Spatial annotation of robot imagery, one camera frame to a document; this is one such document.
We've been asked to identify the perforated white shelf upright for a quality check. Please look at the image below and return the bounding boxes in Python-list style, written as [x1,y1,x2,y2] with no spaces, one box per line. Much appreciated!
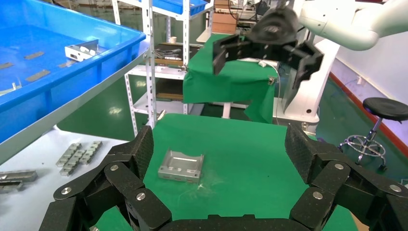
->
[141,0,157,128]
[182,0,191,115]

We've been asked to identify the black parts pile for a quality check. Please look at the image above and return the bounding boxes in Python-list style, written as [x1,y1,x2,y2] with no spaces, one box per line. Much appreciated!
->
[153,44,183,61]

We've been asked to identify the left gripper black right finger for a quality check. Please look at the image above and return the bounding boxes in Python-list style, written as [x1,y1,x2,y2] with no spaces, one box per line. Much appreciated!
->
[284,123,408,231]

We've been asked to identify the white metal shelf board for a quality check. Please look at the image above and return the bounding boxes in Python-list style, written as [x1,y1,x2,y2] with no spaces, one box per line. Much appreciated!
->
[126,65,187,80]
[133,92,204,116]

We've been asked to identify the green cloth covered table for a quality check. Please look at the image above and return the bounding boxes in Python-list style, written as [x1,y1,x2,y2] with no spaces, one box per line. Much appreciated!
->
[183,33,281,124]

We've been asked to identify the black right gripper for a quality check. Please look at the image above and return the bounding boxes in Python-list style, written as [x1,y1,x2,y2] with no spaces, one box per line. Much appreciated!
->
[212,7,325,90]

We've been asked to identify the green table cloth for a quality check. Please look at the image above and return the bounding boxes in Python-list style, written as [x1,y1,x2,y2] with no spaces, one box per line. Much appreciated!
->
[95,113,359,231]

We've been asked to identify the blue plastic bin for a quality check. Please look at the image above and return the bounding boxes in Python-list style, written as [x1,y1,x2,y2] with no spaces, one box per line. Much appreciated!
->
[0,0,147,144]
[152,0,208,16]

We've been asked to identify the small boxy sheet metal part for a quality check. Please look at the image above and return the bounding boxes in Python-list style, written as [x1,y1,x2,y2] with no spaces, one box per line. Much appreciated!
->
[64,39,100,62]

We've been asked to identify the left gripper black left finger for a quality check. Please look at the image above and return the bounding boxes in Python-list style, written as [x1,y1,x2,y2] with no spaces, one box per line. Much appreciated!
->
[38,125,173,231]

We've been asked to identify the white robot torso column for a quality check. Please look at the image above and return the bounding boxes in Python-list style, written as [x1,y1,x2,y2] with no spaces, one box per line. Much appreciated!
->
[274,38,340,123]

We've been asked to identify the brown cardboard box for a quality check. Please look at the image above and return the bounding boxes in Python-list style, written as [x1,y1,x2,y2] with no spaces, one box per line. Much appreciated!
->
[212,0,238,35]

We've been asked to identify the sheet metal bracket part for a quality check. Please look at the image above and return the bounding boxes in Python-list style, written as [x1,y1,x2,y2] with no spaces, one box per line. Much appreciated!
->
[157,149,204,184]

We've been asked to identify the black round stool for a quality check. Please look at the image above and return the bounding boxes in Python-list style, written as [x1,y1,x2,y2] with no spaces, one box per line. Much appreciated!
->
[338,97,408,173]

